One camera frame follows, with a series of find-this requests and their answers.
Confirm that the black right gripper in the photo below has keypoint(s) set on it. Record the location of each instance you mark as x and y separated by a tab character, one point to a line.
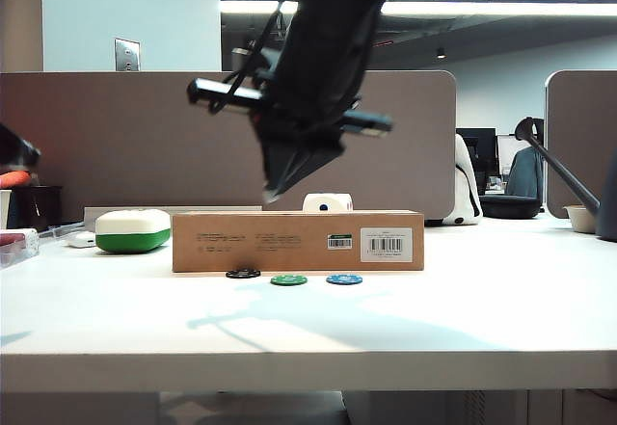
308	112

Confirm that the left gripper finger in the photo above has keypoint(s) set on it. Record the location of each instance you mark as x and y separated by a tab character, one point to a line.
17	149

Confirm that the black poker chip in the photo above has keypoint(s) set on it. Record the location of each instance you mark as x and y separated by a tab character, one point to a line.
243	273

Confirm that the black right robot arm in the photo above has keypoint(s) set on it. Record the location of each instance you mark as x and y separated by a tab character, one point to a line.
328	25

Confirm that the dark box under cloth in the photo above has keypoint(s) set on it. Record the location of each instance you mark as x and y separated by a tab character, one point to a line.
21	208

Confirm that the brown rectangular cardboard box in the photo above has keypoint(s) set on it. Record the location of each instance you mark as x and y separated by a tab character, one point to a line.
289	247

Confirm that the red poker chip stack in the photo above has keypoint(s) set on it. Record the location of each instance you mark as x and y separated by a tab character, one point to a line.
10	240

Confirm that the white poker chip stack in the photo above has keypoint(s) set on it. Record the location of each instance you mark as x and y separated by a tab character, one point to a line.
32	239

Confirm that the clear acrylic chip tray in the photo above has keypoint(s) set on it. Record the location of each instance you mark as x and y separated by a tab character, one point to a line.
14	255

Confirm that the green poker chip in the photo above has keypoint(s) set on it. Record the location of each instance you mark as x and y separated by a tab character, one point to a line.
289	280

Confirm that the blue poker chip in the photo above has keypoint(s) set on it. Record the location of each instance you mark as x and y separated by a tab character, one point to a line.
345	279

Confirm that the orange cloth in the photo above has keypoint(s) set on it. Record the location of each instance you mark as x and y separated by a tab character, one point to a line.
13	179

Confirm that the large white foam dice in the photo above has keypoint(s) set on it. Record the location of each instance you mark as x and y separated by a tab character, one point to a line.
328	202

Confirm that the beige paper cup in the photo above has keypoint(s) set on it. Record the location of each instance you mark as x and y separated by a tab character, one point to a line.
4	208

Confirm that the black mesh pen holder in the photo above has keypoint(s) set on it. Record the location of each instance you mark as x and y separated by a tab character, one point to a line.
48	205

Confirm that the clear acrylic tray lid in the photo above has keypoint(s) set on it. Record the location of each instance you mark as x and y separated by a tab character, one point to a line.
59	231

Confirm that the grey-brown desk partition panel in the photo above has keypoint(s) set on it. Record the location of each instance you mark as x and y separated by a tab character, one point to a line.
120	145
583	131

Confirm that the white and black figure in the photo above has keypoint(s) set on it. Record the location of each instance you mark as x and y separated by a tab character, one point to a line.
466	193

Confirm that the black computer monitor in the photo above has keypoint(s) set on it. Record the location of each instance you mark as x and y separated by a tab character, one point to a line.
476	148

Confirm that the monitor with white screen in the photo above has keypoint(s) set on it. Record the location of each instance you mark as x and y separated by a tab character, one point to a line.
507	152

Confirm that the black round bowl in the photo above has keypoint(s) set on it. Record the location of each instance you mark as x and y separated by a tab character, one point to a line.
510	206

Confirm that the dark teal jacket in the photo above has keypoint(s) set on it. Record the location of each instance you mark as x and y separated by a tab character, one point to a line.
524	174

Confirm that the long ceiling light strip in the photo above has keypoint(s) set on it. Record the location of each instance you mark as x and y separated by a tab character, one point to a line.
482	8

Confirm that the white paper bowl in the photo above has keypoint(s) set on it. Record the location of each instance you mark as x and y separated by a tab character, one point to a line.
581	219

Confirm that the dark grey watering can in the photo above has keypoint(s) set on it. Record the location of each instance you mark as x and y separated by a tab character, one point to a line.
609	203

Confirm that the metal wall outlet plate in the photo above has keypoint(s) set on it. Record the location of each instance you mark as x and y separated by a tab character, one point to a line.
127	55

